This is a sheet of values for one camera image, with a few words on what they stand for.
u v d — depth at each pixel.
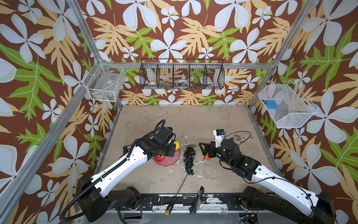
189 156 0.87
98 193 0.38
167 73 0.98
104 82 0.86
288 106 0.82
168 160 0.89
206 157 0.68
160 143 0.56
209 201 0.75
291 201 0.44
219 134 0.65
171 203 0.73
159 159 0.85
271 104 0.86
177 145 0.78
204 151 0.68
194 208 0.71
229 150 0.55
